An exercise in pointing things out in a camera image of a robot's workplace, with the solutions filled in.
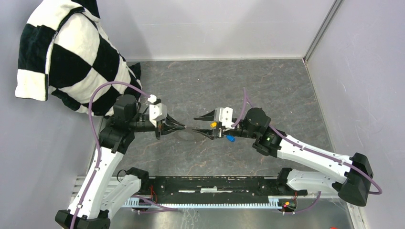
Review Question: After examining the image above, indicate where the blue tagged key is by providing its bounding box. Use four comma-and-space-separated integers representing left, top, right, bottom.
226, 135, 235, 142

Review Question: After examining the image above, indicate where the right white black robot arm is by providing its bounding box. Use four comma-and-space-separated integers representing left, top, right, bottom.
194, 107, 373, 207

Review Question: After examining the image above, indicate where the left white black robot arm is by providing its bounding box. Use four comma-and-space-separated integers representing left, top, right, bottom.
55, 95, 185, 229

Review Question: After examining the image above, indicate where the black white checkered cloth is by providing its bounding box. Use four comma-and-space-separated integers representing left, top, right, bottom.
15, 0, 142, 116

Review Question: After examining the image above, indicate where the aluminium corner profile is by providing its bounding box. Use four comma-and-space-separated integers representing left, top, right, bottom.
302, 0, 344, 64

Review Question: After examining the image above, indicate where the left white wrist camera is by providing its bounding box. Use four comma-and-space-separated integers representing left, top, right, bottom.
147, 94, 167, 127

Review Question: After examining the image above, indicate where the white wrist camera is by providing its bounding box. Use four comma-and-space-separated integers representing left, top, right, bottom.
147, 94, 167, 127
213, 107, 233, 124

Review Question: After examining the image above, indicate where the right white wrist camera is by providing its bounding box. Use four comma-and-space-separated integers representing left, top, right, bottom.
213, 107, 233, 124

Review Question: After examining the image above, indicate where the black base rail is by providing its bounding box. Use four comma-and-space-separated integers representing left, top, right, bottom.
138, 176, 308, 204

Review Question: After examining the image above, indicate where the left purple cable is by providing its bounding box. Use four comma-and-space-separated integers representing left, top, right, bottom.
69, 81, 152, 229

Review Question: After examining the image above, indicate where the purple cable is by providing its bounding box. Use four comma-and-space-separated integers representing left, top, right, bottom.
69, 81, 152, 229
233, 87, 383, 195

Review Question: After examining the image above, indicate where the white toothed cable duct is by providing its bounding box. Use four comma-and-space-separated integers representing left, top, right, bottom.
122, 198, 282, 209

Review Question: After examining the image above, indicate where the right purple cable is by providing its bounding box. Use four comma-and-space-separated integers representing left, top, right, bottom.
233, 87, 383, 195

